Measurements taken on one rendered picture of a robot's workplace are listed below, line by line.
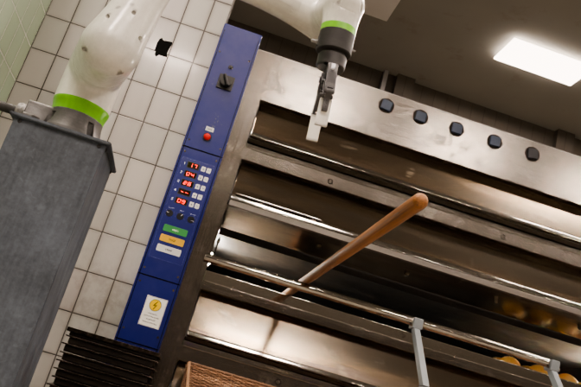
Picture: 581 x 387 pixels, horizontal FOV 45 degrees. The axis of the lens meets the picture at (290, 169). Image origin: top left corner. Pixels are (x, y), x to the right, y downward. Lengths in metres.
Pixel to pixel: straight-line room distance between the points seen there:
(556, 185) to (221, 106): 1.42
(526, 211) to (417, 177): 0.47
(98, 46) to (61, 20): 1.46
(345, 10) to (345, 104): 1.10
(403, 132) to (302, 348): 0.96
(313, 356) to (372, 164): 0.78
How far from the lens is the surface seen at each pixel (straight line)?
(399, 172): 2.87
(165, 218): 2.64
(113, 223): 2.68
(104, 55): 1.52
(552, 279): 3.05
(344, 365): 2.68
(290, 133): 2.81
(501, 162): 3.05
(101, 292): 2.64
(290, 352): 2.64
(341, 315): 2.70
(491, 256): 2.95
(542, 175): 3.12
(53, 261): 1.52
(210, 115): 2.77
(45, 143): 1.58
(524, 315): 2.95
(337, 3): 1.85
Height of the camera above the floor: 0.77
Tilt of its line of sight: 19 degrees up
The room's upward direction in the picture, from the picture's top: 16 degrees clockwise
